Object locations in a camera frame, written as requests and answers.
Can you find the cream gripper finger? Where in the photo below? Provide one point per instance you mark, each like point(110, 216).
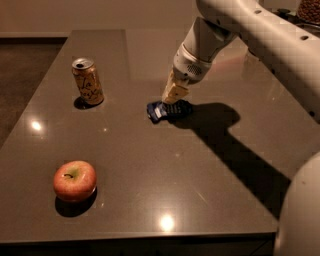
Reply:
point(169, 88)
point(173, 94)

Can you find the glass jar of nuts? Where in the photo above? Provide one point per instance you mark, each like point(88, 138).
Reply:
point(309, 11)

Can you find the blue rxbar wrapper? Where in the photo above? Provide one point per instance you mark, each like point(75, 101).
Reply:
point(158, 111)

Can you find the gold beverage can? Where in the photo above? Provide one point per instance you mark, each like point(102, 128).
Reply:
point(87, 80)

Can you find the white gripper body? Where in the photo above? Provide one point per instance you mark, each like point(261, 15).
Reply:
point(190, 67)

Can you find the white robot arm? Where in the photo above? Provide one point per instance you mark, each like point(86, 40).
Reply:
point(291, 54)

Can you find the red yellow apple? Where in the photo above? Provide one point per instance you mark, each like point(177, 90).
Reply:
point(75, 181)

